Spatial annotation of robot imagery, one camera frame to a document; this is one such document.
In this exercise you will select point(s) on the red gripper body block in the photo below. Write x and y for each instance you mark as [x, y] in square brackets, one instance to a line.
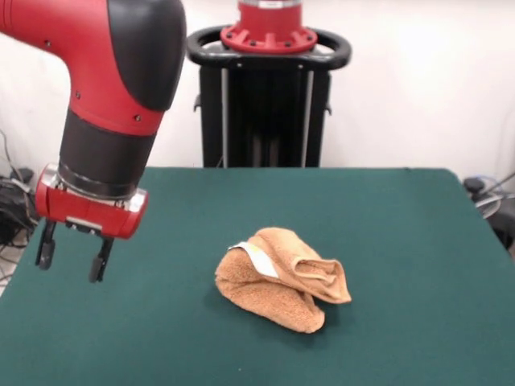
[88, 213]

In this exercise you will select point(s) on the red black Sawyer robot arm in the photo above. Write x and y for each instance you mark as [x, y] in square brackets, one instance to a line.
[120, 80]

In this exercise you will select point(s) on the dark green table cloth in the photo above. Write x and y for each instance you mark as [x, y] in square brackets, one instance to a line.
[201, 342]

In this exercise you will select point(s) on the red robot base column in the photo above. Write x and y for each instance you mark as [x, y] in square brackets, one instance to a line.
[269, 28]

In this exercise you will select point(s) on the orange-brown terry towel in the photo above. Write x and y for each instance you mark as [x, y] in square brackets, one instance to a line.
[273, 297]

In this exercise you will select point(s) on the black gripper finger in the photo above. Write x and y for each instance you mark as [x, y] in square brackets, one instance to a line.
[100, 263]
[45, 249]

